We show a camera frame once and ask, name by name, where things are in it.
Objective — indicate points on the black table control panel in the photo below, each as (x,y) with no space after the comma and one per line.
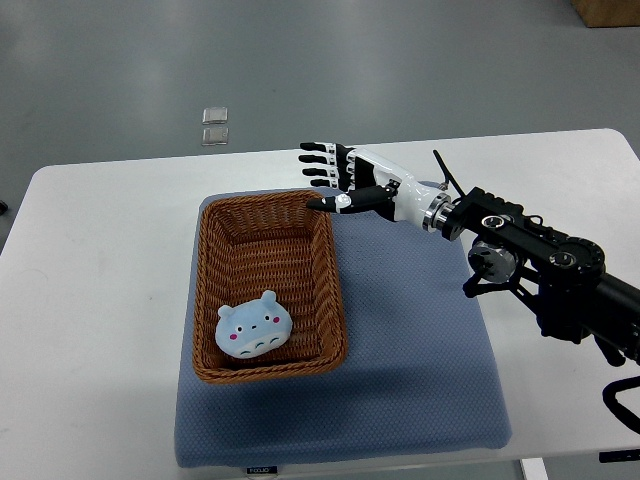
(619,456)

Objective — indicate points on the brown cardboard box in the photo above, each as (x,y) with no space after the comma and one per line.
(607,13)

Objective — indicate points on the upper metal floor plate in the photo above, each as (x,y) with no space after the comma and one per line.
(215,115)

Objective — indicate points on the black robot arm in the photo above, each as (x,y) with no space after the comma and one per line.
(562,279)

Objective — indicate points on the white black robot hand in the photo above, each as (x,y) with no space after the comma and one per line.
(373,183)

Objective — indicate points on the brown wicker basket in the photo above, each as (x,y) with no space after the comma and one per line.
(251,243)

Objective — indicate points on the blue quilted cloth mat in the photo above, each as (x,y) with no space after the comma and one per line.
(419,375)

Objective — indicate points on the light blue plush toy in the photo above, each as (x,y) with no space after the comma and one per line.
(253,328)

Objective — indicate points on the white table leg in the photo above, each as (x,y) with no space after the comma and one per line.
(533,469)

